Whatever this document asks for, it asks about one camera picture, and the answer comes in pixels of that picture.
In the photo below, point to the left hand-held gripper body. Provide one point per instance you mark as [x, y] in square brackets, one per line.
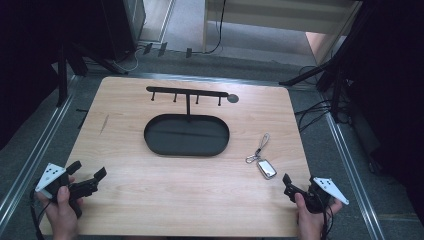
[50, 175]

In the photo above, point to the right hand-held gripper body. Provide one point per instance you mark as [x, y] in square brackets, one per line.
[328, 188]

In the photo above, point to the silver key fob with keyring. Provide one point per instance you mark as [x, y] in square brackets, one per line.
[266, 168]

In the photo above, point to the black key rack with tray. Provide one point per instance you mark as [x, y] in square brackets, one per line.
[186, 136]

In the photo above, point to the person's right hand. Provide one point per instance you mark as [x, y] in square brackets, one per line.
[311, 225]

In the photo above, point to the person's left hand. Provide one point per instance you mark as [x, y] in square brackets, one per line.
[61, 216]

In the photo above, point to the black metal stand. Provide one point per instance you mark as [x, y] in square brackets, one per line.
[335, 86]

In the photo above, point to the black tripod leg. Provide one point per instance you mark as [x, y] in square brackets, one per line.
[96, 58]

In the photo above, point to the black curtain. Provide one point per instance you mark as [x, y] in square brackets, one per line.
[393, 83]
[30, 50]

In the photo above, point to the dark cabinet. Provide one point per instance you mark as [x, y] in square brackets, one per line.
[125, 23]

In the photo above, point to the metal floor rail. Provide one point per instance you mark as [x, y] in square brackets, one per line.
[353, 180]
[33, 160]

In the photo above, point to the black stand post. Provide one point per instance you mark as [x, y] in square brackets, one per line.
[62, 76]

